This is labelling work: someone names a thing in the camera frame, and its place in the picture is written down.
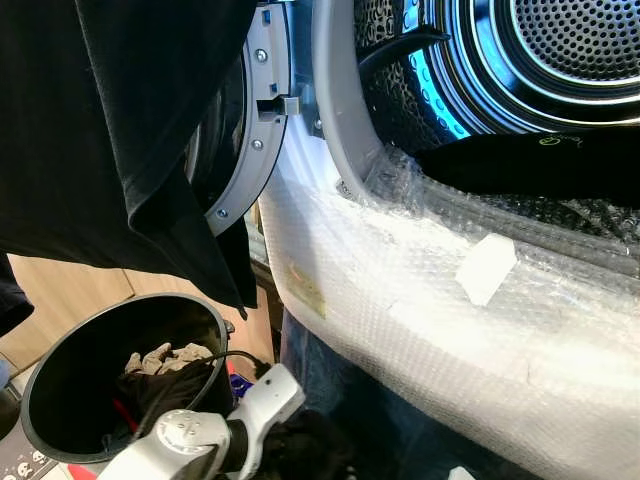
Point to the beige crumpled cloth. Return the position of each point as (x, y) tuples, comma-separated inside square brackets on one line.
[(160, 358)]

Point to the grey washer door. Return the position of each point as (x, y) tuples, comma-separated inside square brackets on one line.
[(262, 90)]

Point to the black drum paddle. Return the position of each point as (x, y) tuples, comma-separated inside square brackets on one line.
[(400, 48)]

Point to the dark clothes pile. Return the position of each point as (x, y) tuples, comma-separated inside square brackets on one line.
[(165, 395)]

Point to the light wooden cabinet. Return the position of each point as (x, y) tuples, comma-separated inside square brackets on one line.
[(70, 290)]

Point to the black garment with green logo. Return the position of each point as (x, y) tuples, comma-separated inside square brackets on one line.
[(530, 170)]

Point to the large white tape patch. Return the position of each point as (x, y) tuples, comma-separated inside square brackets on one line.
[(487, 268)]

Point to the small white tape patch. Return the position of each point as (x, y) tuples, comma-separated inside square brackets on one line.
[(460, 473)]

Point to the white power strip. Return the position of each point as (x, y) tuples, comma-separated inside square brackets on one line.
[(20, 465)]

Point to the bubble-wrapped white washing machine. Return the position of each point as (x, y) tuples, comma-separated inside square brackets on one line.
[(450, 330)]

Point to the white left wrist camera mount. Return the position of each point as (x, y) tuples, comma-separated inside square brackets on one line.
[(270, 395)]

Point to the perforated steel washer drum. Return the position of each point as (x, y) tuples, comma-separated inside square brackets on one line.
[(560, 50)]

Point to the black round laundry bucket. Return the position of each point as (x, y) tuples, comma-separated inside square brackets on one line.
[(60, 390)]

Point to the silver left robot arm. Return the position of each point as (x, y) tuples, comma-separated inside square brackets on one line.
[(180, 440)]

